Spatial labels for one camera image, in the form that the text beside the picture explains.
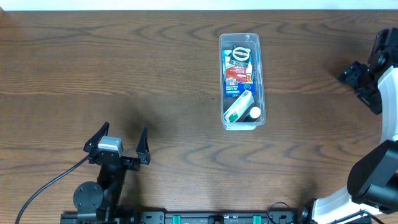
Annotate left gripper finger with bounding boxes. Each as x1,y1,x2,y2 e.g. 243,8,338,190
83,121,109,152
136,128,150,165

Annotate blue Kool Fever box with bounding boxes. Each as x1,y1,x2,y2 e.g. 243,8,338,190
221,49,256,97

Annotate dark bottle white cap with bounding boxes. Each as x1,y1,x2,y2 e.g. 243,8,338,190
243,106,261,123

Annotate white green medicine box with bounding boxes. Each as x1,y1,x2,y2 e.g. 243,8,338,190
223,90,254,123

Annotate red small box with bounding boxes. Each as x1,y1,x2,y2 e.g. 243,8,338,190
224,62,252,83

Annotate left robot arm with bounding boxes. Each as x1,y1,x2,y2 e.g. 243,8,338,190
73,122,150,223

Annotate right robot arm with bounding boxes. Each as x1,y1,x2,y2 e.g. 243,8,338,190
299,27,397,223

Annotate clear plastic container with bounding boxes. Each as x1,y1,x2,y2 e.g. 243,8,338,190
220,33,266,131

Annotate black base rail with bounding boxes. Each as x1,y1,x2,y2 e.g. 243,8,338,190
60,210,310,224

